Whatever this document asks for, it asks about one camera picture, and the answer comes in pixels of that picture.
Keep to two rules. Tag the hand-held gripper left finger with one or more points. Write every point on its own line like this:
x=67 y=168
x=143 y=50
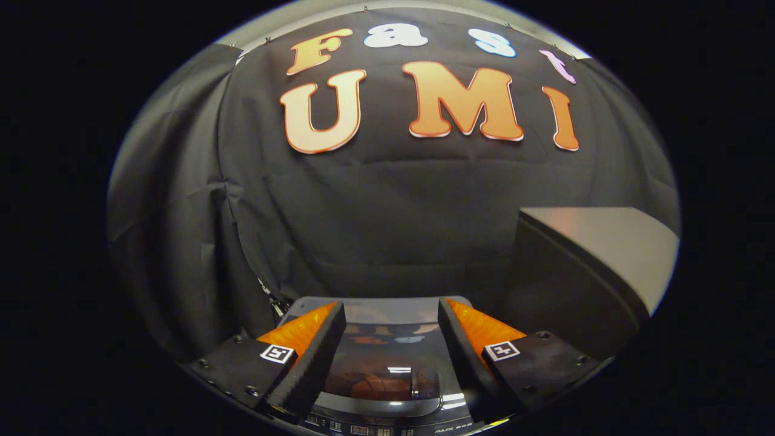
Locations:
x=318 y=357

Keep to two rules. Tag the dark transparent washing machine lid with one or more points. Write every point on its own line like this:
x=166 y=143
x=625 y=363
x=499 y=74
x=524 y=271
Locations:
x=393 y=357

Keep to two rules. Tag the grey top side table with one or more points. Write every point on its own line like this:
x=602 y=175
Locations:
x=605 y=242

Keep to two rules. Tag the grey washing machine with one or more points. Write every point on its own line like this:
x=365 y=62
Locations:
x=363 y=429

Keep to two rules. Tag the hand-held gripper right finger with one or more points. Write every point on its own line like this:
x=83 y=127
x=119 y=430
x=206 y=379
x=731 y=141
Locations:
x=469 y=357

